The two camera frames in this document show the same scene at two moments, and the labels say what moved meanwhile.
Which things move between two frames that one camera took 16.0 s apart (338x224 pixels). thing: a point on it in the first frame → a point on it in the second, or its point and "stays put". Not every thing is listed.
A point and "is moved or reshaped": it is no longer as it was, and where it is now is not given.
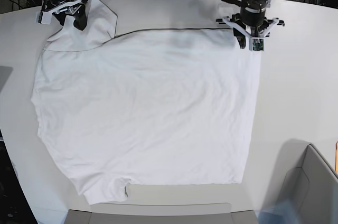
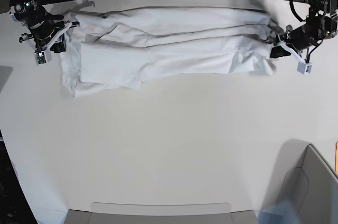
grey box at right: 303,178 stays put
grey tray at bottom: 180,213 stays put
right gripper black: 254,17 → 302,37
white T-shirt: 153,106 is moved or reshaped
